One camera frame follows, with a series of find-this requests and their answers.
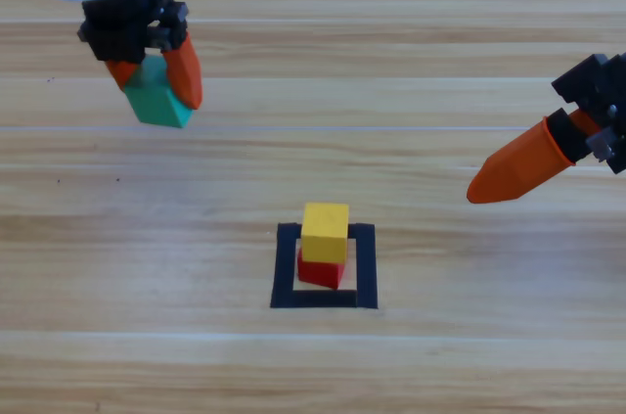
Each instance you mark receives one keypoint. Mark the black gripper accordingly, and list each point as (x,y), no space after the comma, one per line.
(117,27)
(606,91)

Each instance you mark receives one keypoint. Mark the green wooden cube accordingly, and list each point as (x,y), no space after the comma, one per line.
(156,105)

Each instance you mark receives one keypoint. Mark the yellow wooden cube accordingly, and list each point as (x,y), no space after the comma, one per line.
(325,233)

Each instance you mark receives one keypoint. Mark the red wooden cube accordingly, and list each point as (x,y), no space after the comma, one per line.
(318,274)

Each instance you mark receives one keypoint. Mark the black tape square outline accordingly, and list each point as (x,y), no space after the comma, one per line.
(283,282)

